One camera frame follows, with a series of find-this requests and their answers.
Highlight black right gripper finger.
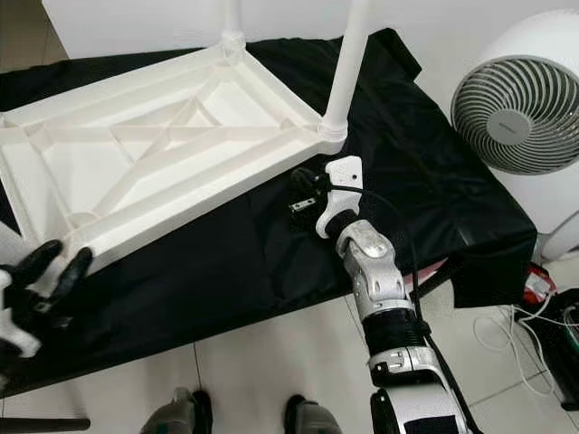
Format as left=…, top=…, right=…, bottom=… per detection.
left=289, top=167, right=329, bottom=195

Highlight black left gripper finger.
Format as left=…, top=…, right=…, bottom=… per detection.
left=54, top=246, right=96, bottom=304
left=9, top=239, right=64, bottom=288

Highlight white plastic table leg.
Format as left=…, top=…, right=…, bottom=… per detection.
left=321, top=0, right=374, bottom=141
left=0, top=217, right=55, bottom=281
left=222, top=0, right=247, bottom=53

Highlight white plastic table top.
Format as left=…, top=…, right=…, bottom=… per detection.
left=0, top=43, right=349, bottom=272

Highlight black table cloth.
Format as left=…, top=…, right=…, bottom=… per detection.
left=0, top=27, right=539, bottom=394

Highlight grey robot left foot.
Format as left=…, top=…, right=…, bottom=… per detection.
left=140, top=389, right=214, bottom=434

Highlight grey robot foot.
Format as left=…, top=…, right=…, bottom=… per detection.
left=282, top=395, right=345, bottom=434
left=140, top=389, right=214, bottom=434

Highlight white floor fan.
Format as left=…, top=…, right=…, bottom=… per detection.
left=451, top=9, right=579, bottom=263

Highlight grey robot right foot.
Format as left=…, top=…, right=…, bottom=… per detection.
left=282, top=395, right=345, bottom=434

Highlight red object on floor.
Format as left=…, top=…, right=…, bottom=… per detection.
left=523, top=265, right=560, bottom=307

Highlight black storage crate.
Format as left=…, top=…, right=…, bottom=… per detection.
left=516, top=303, right=579, bottom=403

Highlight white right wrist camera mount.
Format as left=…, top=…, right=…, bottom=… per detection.
left=315, top=156, right=365, bottom=239

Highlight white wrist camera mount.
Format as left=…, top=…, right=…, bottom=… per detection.
left=0, top=269, right=44, bottom=358
left=315, top=156, right=365, bottom=239

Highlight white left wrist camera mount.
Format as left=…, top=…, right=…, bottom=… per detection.
left=0, top=269, right=44, bottom=358

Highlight white floor cable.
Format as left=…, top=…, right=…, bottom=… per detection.
left=470, top=298, right=579, bottom=399

